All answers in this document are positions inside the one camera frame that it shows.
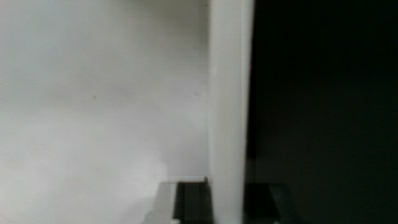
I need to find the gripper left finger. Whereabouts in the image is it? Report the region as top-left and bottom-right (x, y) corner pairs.
(172, 182), (213, 224)

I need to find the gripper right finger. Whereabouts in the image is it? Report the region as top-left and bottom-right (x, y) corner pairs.
(245, 183), (295, 224)

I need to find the white square tabletop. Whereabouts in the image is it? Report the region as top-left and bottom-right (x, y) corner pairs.
(0, 0), (254, 224)

